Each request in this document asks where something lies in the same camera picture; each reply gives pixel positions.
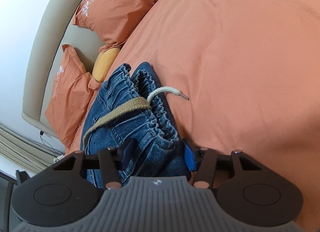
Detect orange right pillow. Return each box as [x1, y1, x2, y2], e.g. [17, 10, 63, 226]
[45, 44, 101, 153]

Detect black charger cable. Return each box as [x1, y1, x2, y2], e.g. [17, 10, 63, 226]
[38, 129, 65, 159]

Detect beige curtain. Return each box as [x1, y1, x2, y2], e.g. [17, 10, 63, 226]
[1, 125, 62, 173]

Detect orange bed sheet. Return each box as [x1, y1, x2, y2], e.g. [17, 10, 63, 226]
[64, 0, 320, 232]

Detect yellow small pillow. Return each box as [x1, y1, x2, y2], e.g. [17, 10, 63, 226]
[92, 47, 120, 83]

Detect dark framed window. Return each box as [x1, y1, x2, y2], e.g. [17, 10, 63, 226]
[1, 170, 30, 231]

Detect orange left pillow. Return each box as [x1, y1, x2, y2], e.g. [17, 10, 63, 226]
[73, 0, 158, 52]

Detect orange pillow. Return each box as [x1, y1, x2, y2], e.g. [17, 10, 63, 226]
[45, 44, 101, 153]
[73, 0, 158, 52]

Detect blue denim jeans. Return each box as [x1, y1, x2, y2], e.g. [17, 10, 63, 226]
[80, 62, 191, 184]

